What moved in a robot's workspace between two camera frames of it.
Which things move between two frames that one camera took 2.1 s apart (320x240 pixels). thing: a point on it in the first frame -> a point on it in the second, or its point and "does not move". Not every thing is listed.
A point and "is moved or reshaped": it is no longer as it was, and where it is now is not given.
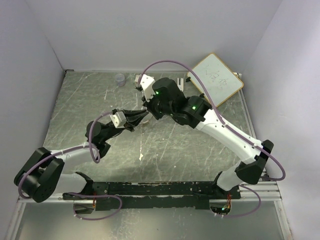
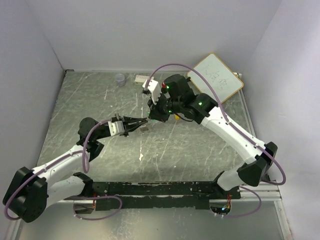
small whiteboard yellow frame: [220, 83] does not move
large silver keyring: [145, 122] is moved or reshaped
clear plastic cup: [120, 79] does not move
